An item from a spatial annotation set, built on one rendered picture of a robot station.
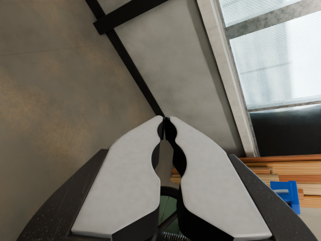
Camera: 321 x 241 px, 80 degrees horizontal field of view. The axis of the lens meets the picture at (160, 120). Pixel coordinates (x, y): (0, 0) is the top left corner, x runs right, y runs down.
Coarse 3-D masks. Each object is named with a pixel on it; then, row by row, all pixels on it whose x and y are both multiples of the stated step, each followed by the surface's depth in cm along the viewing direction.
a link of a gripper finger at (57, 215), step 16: (96, 160) 8; (80, 176) 8; (64, 192) 7; (80, 192) 7; (48, 208) 6; (64, 208) 6; (80, 208) 6; (32, 224) 6; (48, 224) 6; (64, 224) 6; (16, 240) 6; (32, 240) 6; (48, 240) 6; (64, 240) 6; (80, 240) 6; (96, 240) 6
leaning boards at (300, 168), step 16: (256, 160) 184; (272, 160) 178; (288, 160) 172; (304, 160) 166; (320, 160) 162; (176, 176) 216; (272, 176) 169; (288, 176) 187; (304, 176) 181; (320, 176) 175; (304, 192) 198; (320, 192) 191
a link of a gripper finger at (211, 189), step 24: (168, 120) 12; (192, 144) 10; (216, 144) 10; (192, 168) 8; (216, 168) 8; (192, 192) 7; (216, 192) 7; (240, 192) 7; (192, 216) 7; (216, 216) 6; (240, 216) 7; (192, 240) 7; (216, 240) 6; (240, 240) 6
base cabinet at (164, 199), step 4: (160, 196) 79; (164, 196) 78; (160, 200) 78; (164, 200) 77; (160, 204) 76; (164, 204) 76; (160, 208) 75; (164, 208) 75; (160, 212) 74; (160, 216) 73; (160, 220) 72
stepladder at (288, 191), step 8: (272, 184) 130; (280, 184) 128; (288, 184) 126; (296, 184) 125; (280, 192) 124; (288, 192) 122; (296, 192) 122; (288, 200) 121; (296, 200) 119; (296, 208) 121
